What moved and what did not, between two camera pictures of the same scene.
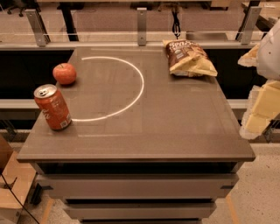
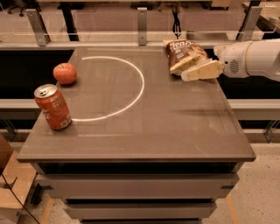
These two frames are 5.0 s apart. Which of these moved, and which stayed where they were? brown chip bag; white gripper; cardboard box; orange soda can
Moved: white gripper
Stayed: orange soda can; brown chip bag; cardboard box
